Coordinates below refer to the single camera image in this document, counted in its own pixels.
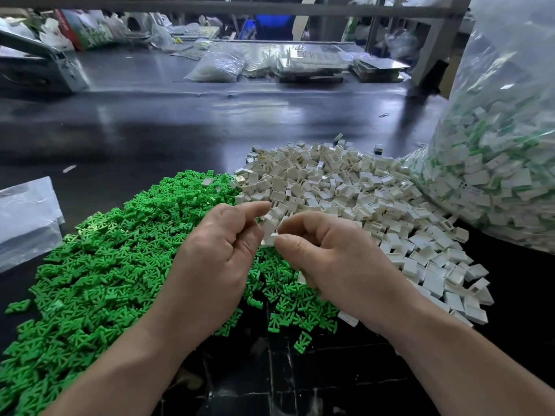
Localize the person's left hand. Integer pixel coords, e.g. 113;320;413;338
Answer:
143;200;272;352

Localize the person's right hand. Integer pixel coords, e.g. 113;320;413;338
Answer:
273;210;426;339

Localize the pile of white plastic caps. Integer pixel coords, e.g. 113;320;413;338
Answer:
232;138;495;328

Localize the pile of green plastic clips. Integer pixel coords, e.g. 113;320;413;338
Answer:
0;169;341;416

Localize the clear plastic bag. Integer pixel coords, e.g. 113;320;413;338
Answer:
406;0;555;255

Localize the person's left forearm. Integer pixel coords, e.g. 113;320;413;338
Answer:
42;311;183;416

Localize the small clear bag of parts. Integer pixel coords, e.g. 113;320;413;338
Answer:
184;50;247;83

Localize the stack of clear flat bags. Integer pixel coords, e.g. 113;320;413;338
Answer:
0;176;65;274

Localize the dark flat tray stack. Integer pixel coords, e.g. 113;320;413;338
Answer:
351;54;410;83

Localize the blue crate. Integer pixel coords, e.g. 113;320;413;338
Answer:
245;14;296;42

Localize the grey heat sealer machine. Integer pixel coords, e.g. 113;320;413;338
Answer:
0;28;90;94

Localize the grey metal horizontal bar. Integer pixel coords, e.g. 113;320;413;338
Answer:
0;0;469;19

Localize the grey metal slanted post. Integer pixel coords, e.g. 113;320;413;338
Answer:
410;0;473;90

